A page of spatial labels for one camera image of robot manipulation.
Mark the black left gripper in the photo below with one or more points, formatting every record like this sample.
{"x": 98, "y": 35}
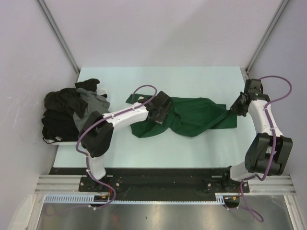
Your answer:
{"x": 160, "y": 119}

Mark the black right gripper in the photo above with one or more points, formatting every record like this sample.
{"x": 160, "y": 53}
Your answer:
{"x": 235, "y": 109}

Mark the green t shirt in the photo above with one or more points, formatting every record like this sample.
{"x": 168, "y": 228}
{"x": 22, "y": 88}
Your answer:
{"x": 188, "y": 117}

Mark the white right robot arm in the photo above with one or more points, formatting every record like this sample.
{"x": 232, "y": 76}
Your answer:
{"x": 270, "y": 150}

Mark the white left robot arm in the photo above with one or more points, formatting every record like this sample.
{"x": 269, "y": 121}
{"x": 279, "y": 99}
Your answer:
{"x": 96, "y": 134}

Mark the white plastic bin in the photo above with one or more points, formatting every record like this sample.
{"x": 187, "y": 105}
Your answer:
{"x": 65, "y": 143}

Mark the grey t shirt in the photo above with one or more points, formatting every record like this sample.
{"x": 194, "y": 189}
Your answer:
{"x": 96, "y": 101}

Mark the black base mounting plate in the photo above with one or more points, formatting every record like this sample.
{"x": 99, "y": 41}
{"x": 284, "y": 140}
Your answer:
{"x": 156, "y": 183}

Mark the black t shirt pile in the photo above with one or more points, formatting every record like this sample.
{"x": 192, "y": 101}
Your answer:
{"x": 65, "y": 109}

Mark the white slotted cable duct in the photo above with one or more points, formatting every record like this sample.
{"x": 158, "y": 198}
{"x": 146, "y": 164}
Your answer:
{"x": 79, "y": 199}

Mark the right aluminium frame post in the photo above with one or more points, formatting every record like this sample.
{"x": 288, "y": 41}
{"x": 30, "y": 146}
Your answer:
{"x": 272, "y": 25}

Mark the aluminium frame post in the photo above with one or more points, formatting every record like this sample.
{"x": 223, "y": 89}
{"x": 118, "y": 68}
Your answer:
{"x": 272, "y": 25}
{"x": 58, "y": 34}

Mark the aluminium front rail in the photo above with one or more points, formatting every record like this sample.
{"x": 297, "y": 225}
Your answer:
{"x": 69, "y": 184}

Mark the left aluminium frame post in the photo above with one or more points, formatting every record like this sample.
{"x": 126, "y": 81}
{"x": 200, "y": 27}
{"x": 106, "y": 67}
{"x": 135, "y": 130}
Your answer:
{"x": 58, "y": 34}

